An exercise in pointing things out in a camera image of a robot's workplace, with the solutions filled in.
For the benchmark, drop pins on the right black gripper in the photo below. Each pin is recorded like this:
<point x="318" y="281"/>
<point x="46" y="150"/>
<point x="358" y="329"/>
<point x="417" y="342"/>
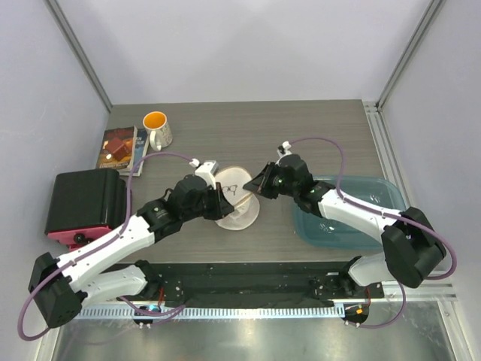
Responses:
<point x="261" y="182"/>

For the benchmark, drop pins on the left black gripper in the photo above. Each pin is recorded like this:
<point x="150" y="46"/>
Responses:
<point x="221" y="207"/>

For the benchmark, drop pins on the white mesh laundry bag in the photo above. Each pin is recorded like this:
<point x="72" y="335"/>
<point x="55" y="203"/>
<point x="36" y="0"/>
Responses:
<point x="246" y="205"/>

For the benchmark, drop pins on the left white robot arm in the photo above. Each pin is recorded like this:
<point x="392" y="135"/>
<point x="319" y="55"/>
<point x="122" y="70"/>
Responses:
<point x="57" y="284"/>

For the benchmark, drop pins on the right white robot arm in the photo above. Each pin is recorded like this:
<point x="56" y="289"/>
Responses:
<point x="411" y="250"/>

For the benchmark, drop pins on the blue cover book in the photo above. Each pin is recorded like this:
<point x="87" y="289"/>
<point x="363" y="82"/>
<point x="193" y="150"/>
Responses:
<point x="140" y="150"/>

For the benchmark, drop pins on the white mug orange inside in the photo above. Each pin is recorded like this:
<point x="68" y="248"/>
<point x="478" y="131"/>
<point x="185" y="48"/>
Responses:
<point x="159" y="131"/>

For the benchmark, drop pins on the blue plastic tub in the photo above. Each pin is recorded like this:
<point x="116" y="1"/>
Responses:
<point x="349" y="227"/>

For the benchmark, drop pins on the brown cover book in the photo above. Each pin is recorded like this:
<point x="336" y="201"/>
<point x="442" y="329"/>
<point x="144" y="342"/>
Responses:
<point x="117" y="148"/>

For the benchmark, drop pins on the black and pink box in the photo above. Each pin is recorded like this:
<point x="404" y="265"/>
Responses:
<point x="85" y="205"/>

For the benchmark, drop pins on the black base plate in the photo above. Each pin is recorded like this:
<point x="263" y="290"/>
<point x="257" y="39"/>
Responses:
<point x="253" y="285"/>

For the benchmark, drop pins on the white slotted cable duct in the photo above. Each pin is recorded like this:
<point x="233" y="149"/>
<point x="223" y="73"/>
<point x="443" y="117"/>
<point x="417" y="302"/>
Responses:
<point x="124" y="312"/>

